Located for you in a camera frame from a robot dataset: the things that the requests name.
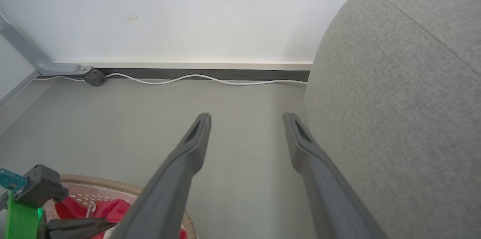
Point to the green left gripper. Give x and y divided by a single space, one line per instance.
22 220

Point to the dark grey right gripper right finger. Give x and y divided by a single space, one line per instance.
327 194

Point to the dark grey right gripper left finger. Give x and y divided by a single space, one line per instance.
169 186

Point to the red and white clothing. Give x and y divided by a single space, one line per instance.
73 209

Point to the cream perforated laundry basket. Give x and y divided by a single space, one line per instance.
94 193

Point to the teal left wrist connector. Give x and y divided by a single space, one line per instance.
11 179

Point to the grey fabric sofa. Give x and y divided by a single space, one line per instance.
394 100

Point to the black round floor foot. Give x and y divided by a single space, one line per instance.
95 77

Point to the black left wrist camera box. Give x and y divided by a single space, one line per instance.
41 186

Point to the grey metal frame leg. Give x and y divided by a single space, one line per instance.
56 68

